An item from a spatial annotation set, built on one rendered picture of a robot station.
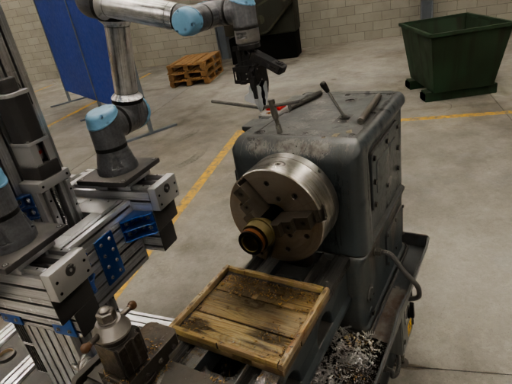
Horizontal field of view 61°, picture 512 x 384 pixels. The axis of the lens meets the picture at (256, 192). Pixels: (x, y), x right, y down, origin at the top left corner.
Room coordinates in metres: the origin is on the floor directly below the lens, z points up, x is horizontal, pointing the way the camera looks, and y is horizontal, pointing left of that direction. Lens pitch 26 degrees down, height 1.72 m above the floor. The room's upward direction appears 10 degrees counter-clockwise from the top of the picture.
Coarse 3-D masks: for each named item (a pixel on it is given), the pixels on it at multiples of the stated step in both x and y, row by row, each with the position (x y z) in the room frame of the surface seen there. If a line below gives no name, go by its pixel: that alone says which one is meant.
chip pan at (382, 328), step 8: (408, 248) 1.58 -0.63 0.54; (416, 248) 1.57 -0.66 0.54; (408, 256) 1.53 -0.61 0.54; (416, 256) 1.52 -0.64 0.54; (408, 264) 1.47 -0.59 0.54; (416, 264) 1.46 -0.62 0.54; (400, 272) 1.43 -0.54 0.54; (408, 272) 1.42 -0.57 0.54; (400, 280) 1.38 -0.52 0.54; (408, 280) 1.37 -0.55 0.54; (392, 288) 1.34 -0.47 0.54; (400, 288) 1.33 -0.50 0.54; (392, 296) 1.30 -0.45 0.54; (400, 296) 1.29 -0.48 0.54; (392, 304) 1.26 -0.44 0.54; (384, 312) 1.22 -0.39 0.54; (392, 312) 1.21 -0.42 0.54; (384, 320) 1.18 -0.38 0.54; (392, 320) 1.18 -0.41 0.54; (376, 328) 1.15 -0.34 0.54; (384, 328) 1.14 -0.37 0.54; (376, 336) 1.11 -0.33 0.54; (384, 336) 1.11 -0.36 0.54
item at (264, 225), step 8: (248, 224) 1.04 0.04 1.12; (256, 224) 1.03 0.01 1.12; (264, 224) 1.03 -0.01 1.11; (248, 232) 1.00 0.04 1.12; (256, 232) 1.00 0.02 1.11; (264, 232) 1.01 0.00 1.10; (272, 232) 1.03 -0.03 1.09; (240, 240) 1.02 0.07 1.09; (248, 240) 1.05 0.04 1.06; (256, 240) 0.99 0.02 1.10; (264, 240) 1.00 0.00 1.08; (272, 240) 1.03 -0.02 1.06; (248, 248) 1.01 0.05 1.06; (256, 248) 1.02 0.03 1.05; (264, 248) 1.01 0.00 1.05
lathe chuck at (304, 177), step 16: (272, 160) 1.18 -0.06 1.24; (288, 160) 1.17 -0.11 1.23; (256, 176) 1.14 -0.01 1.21; (272, 176) 1.11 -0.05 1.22; (288, 176) 1.08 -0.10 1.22; (304, 176) 1.10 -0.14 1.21; (272, 192) 1.12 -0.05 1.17; (288, 192) 1.09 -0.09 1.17; (304, 192) 1.06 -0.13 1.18; (320, 192) 1.08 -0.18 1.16; (272, 208) 1.20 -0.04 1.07; (288, 208) 1.09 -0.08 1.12; (304, 208) 1.06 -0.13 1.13; (320, 208) 1.04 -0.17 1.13; (240, 224) 1.19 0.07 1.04; (320, 224) 1.04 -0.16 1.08; (288, 240) 1.10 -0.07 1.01; (304, 240) 1.07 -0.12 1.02; (320, 240) 1.04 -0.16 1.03; (272, 256) 1.14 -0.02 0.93; (288, 256) 1.10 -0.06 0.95; (304, 256) 1.07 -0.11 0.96
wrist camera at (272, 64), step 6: (252, 54) 1.37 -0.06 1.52; (258, 54) 1.37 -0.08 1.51; (264, 54) 1.38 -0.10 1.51; (252, 60) 1.37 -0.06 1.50; (258, 60) 1.36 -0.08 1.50; (264, 60) 1.35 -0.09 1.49; (270, 60) 1.35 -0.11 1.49; (276, 60) 1.36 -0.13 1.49; (264, 66) 1.35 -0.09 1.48; (270, 66) 1.34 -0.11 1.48; (276, 66) 1.33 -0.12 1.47; (282, 66) 1.33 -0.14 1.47; (276, 72) 1.33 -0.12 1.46; (282, 72) 1.33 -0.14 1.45
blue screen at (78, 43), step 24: (48, 0) 8.47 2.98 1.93; (72, 0) 7.33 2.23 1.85; (48, 24) 8.96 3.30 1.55; (72, 24) 7.62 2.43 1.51; (96, 24) 6.72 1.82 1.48; (72, 48) 8.04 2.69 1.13; (96, 48) 6.98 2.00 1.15; (72, 72) 8.48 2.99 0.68; (96, 72) 7.30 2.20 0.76; (96, 96) 7.62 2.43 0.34
